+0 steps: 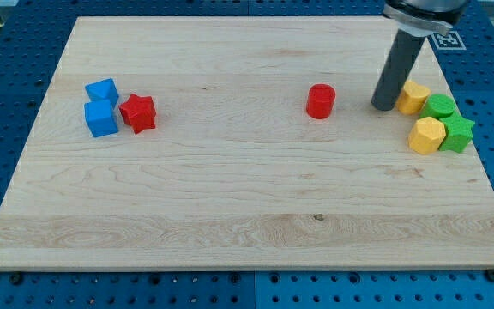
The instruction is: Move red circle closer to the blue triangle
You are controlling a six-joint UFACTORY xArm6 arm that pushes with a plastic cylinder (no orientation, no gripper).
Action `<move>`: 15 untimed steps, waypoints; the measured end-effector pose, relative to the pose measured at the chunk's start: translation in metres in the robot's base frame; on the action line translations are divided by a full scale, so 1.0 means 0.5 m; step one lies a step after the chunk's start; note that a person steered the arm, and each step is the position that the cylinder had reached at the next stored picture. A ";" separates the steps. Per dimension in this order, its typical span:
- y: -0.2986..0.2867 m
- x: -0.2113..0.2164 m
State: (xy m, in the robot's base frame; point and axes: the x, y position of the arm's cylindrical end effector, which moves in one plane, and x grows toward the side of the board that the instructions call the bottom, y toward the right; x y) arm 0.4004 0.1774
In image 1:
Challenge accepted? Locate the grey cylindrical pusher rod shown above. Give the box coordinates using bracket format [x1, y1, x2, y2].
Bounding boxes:
[371, 29, 425, 112]

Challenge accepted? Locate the red cylinder block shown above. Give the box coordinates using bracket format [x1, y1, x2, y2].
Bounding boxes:
[306, 83, 336, 119]

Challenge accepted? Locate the blue triangle block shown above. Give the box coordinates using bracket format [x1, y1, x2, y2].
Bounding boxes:
[85, 78, 119, 107]

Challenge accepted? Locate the white fiducial marker tag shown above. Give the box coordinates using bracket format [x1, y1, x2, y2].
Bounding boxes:
[431, 31, 467, 51]

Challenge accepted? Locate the yellow pentagon block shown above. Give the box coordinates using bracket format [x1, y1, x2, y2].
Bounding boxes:
[395, 80, 431, 115]

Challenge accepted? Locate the green cylinder block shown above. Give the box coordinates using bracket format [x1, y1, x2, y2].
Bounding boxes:
[419, 94, 456, 119]

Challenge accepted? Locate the yellow hexagon block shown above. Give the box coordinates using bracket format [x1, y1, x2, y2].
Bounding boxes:
[407, 117, 446, 155]

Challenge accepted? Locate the green star block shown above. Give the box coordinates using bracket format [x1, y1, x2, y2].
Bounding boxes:
[438, 112, 475, 153]

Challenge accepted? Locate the wooden board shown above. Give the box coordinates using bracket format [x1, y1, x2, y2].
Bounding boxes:
[0, 16, 494, 272]

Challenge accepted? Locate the red star block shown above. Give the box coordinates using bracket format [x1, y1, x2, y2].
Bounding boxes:
[118, 94, 157, 134]

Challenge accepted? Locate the blue cube block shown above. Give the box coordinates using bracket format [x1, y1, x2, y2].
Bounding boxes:
[84, 100, 118, 137]

